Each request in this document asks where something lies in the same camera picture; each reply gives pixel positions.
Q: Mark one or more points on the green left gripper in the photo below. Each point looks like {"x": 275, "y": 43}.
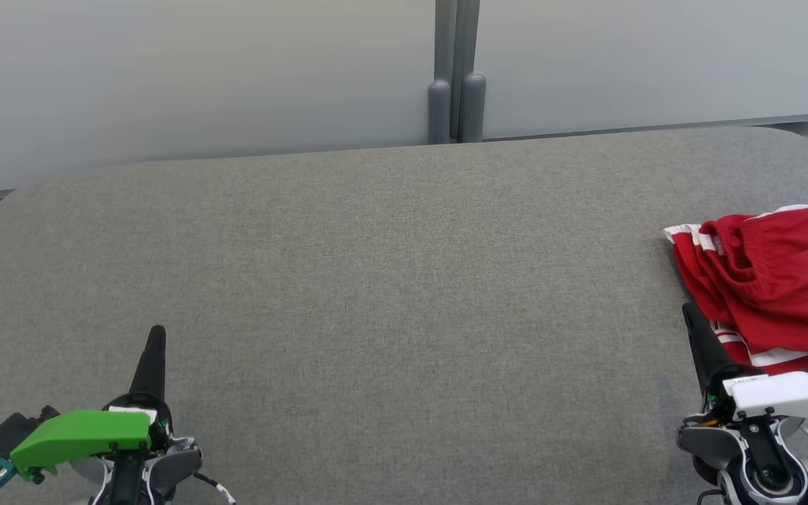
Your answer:
{"x": 81, "y": 435}

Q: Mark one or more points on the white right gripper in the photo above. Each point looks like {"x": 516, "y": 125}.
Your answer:
{"x": 797, "y": 396}

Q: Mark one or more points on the red shorts with white stripe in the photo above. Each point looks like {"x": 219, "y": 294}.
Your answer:
{"x": 783, "y": 280}

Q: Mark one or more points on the red Bulls basketball jersey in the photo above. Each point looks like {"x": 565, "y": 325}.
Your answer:
{"x": 684, "y": 238}

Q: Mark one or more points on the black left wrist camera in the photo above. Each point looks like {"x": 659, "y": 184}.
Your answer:
{"x": 15, "y": 431}

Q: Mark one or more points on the short grey round post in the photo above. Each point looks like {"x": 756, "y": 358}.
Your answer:
{"x": 473, "y": 109}
{"x": 439, "y": 112}

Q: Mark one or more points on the grey vertical partition frame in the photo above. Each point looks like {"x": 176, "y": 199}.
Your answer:
{"x": 456, "y": 35}

